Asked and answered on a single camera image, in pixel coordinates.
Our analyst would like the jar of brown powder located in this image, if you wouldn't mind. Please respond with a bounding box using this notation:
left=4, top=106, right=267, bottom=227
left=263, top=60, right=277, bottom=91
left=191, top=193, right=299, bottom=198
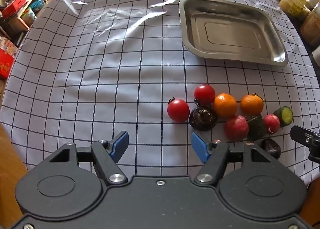
left=299, top=2, right=320, bottom=48

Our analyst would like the orange mandarin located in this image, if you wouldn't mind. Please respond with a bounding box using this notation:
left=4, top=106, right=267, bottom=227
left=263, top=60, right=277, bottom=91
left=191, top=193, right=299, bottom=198
left=240, top=93, right=265, bottom=116
left=213, top=93, right=238, bottom=118

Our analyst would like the yellow honey jar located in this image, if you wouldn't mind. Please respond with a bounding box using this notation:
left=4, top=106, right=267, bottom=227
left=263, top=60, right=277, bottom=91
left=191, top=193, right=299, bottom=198
left=279, top=0, right=310, bottom=16

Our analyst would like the white checked tablecloth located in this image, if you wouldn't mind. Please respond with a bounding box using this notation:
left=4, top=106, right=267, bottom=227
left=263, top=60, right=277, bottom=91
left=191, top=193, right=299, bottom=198
left=0, top=0, right=320, bottom=187

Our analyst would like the small dark water chestnut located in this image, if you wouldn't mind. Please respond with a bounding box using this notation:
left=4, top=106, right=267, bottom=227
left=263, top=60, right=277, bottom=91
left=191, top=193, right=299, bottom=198
left=260, top=138, right=282, bottom=159

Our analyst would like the green cucumber piece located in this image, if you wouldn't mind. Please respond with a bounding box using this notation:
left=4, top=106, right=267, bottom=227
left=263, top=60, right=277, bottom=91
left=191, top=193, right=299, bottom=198
left=246, top=114, right=267, bottom=141
left=273, top=106, right=293, bottom=127

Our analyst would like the blue basket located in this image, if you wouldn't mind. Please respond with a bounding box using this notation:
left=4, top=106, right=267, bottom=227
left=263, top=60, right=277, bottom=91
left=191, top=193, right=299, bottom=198
left=30, top=0, right=45, bottom=12

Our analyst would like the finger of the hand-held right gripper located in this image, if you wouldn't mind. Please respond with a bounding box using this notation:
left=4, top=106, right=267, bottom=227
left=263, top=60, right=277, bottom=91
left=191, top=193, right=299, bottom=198
left=290, top=125, right=320, bottom=163

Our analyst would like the red storage box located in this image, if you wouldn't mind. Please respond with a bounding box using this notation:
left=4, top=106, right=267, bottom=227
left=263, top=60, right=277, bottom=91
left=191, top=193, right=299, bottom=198
left=1, top=0, right=28, bottom=18

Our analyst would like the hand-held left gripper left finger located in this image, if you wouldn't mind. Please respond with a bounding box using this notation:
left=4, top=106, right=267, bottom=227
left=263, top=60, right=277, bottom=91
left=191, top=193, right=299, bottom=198
left=49, top=131, right=130, bottom=186

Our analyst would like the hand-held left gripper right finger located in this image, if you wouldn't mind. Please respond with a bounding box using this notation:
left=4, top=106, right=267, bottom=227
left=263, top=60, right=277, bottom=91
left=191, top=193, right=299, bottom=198
left=191, top=132, right=272, bottom=186

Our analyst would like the stainless steel tray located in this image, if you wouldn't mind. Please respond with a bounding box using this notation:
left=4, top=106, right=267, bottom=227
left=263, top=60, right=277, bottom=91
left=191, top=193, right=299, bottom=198
left=179, top=0, right=289, bottom=67

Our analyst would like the large red radish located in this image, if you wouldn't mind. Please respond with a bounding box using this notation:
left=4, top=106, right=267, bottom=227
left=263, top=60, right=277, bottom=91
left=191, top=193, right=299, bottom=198
left=224, top=115, right=250, bottom=142

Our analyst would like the red cherry tomato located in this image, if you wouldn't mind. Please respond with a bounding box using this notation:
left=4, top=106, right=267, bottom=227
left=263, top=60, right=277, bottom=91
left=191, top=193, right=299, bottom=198
left=167, top=97, right=190, bottom=122
left=194, top=84, right=216, bottom=106

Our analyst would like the small red radish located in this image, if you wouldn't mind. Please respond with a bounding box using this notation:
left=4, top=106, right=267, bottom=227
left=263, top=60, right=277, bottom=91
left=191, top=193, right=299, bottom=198
left=262, top=114, right=281, bottom=134

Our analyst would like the red patterned gift box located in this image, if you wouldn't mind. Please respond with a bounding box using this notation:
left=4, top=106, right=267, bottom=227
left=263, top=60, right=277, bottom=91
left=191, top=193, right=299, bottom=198
left=0, top=37, right=18, bottom=80

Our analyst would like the large dark water chestnut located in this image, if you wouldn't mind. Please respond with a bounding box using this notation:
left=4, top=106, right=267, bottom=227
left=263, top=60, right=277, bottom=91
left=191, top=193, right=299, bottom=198
left=189, top=106, right=218, bottom=132

